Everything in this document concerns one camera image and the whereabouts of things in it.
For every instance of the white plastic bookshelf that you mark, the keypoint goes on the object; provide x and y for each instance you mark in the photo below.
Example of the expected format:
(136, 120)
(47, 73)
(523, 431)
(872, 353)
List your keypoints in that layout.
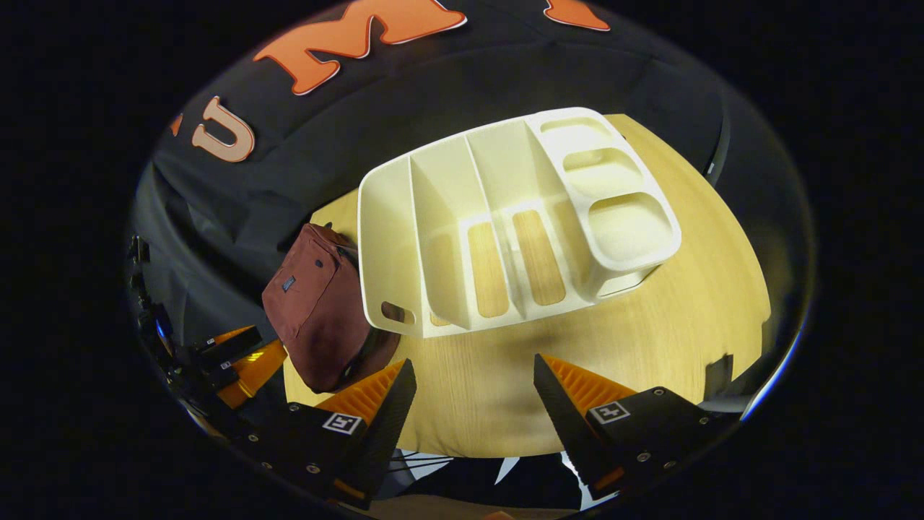
(505, 173)

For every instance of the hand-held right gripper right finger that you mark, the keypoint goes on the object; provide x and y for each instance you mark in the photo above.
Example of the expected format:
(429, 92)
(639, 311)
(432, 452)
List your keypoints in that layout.
(567, 430)

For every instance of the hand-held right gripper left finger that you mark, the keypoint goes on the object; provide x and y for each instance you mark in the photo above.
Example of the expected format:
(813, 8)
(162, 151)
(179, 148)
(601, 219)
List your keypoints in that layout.
(386, 437)

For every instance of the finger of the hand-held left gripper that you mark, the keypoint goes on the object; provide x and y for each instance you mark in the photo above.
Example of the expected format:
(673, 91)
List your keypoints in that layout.
(231, 345)
(253, 372)

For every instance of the maroon schoolbag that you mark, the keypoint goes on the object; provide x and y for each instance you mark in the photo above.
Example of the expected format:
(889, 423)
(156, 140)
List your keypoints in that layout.
(317, 310)

